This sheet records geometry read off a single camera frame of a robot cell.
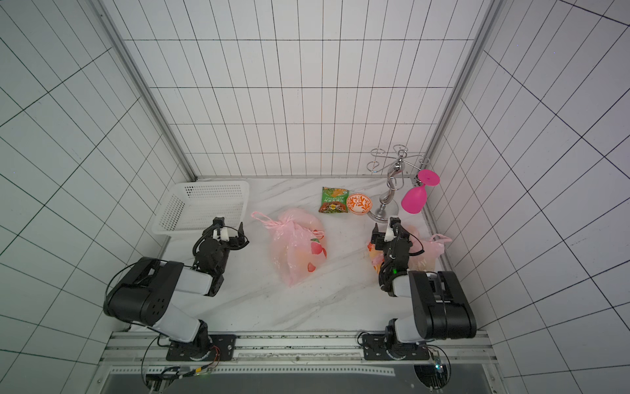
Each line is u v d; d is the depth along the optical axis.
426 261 0.76
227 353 0.73
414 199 0.90
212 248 0.71
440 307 0.45
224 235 0.79
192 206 1.07
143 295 0.45
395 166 0.86
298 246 0.78
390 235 0.78
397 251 0.67
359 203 1.07
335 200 1.07
